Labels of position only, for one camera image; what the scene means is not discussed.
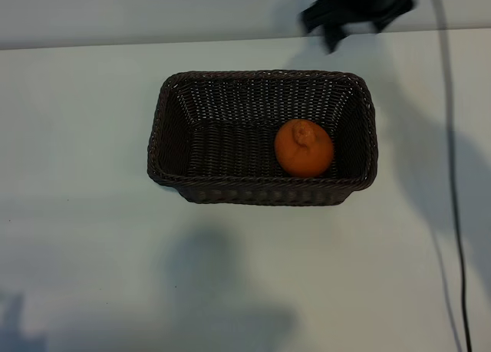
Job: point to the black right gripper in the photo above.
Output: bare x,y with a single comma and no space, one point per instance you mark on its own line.
364,3

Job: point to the orange fruit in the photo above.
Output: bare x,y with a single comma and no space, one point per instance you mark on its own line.
303,156

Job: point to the dark brown wicker basket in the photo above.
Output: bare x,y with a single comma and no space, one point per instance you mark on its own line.
222,152

